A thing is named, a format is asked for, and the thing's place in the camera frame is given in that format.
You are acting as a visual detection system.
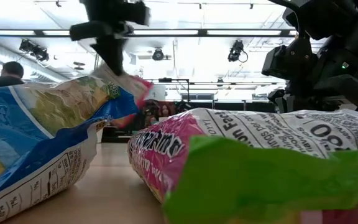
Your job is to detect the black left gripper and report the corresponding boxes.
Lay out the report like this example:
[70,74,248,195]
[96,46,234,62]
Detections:
[69,0,151,77]

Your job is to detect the blue Maruchan noodle pack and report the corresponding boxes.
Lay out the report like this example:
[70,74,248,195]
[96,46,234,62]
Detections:
[0,75,140,224]

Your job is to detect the green lime shrimp noodle pack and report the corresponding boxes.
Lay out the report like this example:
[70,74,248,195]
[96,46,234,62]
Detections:
[127,108,358,224]

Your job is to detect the white box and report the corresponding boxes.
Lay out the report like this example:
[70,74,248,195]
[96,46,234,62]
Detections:
[149,84,167,101]

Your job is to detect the shelf of colourful goods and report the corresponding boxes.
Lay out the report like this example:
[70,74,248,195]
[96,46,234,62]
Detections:
[141,99,183,128]

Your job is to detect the black stage light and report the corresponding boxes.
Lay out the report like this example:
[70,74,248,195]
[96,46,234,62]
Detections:
[19,39,50,62]

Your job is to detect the person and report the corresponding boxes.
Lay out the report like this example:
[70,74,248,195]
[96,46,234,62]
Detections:
[0,61,25,90]

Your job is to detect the black partition panels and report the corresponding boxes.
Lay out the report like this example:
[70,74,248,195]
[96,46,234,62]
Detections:
[181,99,276,113]

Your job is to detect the black round ceiling camera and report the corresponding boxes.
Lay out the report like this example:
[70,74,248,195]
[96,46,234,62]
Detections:
[152,48,165,62]

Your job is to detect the black aluminium table frame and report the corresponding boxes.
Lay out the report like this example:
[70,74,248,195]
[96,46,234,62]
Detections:
[100,126,133,144]

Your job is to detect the black ceiling device with cable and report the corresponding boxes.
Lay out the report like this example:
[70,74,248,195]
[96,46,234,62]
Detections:
[227,39,249,63]

